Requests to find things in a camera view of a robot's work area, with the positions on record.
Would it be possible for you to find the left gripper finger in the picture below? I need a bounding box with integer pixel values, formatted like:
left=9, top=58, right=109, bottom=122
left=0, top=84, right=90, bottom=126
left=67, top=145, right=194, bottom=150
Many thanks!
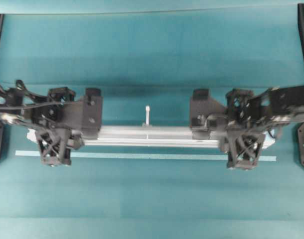
left=68, top=131, right=84, bottom=150
left=81, top=88, right=103, bottom=139

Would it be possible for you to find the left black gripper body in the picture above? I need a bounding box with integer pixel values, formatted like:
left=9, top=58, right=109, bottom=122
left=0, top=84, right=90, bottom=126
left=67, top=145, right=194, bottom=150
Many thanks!
left=29, top=87, right=84, bottom=139

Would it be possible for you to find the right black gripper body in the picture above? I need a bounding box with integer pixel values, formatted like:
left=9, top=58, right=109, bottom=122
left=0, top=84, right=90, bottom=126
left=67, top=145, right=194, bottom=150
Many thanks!
left=211, top=89, right=257, bottom=134

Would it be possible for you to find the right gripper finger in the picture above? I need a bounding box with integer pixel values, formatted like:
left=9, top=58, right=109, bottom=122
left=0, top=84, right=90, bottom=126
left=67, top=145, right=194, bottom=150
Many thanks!
left=218, top=138, right=230, bottom=153
left=189, top=89, right=226, bottom=139

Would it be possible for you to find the large aluminium extrusion rail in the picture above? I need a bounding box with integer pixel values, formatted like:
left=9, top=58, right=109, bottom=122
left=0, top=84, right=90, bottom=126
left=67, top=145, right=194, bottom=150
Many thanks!
left=26, top=124, right=276, bottom=150

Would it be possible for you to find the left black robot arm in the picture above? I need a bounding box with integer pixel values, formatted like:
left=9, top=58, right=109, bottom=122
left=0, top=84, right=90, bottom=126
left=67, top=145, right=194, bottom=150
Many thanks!
left=0, top=80, right=103, bottom=155

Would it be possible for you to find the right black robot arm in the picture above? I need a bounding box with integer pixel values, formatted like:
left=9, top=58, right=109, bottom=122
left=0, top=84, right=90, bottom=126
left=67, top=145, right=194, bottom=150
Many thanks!
left=189, top=85, right=304, bottom=157

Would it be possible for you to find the light blue tape strip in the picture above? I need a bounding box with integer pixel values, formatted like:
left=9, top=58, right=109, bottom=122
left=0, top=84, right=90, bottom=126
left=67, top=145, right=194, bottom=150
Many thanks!
left=15, top=150, right=277, bottom=162

